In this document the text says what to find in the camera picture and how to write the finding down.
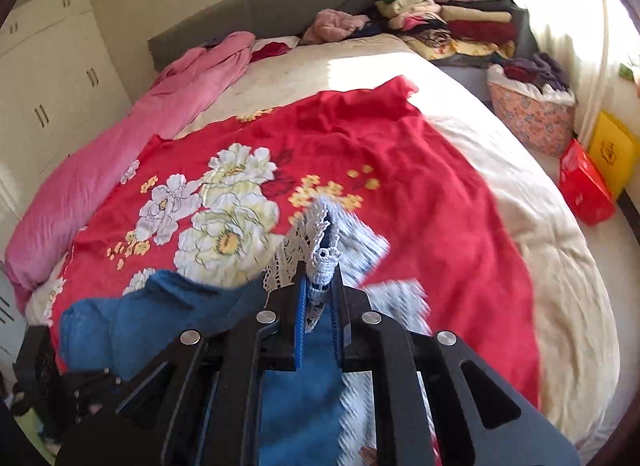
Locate red plastic bag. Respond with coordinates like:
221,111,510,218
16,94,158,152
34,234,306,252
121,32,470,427
559,138,617,225

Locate red floral blanket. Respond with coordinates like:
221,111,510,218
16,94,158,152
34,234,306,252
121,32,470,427
47,76,543,407

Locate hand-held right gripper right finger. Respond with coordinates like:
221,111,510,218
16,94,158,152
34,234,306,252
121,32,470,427
330,261,581,466

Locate white curtain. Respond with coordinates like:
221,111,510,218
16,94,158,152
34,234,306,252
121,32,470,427
500,0,640,137

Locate dark red garment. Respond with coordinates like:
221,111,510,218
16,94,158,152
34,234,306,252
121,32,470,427
250,40,291,62

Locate pink fluffy garment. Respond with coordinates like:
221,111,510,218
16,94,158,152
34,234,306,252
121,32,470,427
300,8,371,45

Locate floral fabric basket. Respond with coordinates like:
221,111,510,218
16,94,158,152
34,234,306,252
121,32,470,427
487,63,578,157

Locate grey padded headboard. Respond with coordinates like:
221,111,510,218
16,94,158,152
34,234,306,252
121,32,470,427
147,0,383,71

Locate pink quilt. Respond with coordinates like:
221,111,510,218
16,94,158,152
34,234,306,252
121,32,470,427
5,32,256,297

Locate yellow bag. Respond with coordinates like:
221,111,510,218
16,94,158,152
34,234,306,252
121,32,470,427
587,110,640,199

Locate blue jeans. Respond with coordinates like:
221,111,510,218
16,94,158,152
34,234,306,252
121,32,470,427
60,196,441,466

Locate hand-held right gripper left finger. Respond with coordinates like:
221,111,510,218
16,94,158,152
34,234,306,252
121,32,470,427
55,263,308,466

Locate pile of folded clothes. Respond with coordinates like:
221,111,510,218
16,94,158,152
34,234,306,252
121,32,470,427
375,0,526,69

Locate white wardrobe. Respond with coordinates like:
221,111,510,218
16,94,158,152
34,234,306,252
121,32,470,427
0,0,133,227

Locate purple clothes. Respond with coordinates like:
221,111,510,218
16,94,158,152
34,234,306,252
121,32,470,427
502,53,571,91

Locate bed with cream sheet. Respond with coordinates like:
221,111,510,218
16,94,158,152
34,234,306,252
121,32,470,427
25,33,621,452

